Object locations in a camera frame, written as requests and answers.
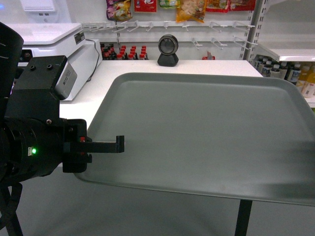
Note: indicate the white peg hook rack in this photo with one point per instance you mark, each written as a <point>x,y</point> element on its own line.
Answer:
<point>218,33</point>

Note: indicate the white cash register scale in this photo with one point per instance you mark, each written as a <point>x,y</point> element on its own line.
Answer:
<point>61,39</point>

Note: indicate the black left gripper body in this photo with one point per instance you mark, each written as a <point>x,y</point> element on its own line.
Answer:
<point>34,148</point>

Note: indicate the red chili packet right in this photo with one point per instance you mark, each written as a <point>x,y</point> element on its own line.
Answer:
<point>242,5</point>

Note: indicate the green yellow snack packet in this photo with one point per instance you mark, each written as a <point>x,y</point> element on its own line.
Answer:
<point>169,3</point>

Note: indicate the red spicy snack packet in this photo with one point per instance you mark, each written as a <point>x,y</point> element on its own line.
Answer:
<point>220,6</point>

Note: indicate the white customer display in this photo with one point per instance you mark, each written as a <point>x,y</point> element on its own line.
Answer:
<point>46,11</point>

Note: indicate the black barcode scanner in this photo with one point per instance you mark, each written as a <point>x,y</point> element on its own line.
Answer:
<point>168,46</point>

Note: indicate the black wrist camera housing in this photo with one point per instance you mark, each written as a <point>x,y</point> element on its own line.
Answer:
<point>40,88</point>

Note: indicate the white metal store shelf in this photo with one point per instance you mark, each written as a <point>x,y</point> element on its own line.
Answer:
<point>284,30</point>

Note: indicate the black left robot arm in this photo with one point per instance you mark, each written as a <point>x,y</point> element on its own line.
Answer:
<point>10,49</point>

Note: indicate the white checkout table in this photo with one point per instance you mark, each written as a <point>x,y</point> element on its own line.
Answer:
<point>98,210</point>

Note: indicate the red spout pouch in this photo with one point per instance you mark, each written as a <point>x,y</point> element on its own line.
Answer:
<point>209,56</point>

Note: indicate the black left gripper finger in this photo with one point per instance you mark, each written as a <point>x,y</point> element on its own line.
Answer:
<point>106,147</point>

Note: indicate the grey rectangular serving tray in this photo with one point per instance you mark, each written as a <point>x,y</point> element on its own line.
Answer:
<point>247,138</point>

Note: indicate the red seasoning packet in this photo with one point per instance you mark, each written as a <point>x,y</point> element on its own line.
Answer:
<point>145,6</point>

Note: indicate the purple fish seasoning packet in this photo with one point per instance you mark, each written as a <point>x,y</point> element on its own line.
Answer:
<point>118,10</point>

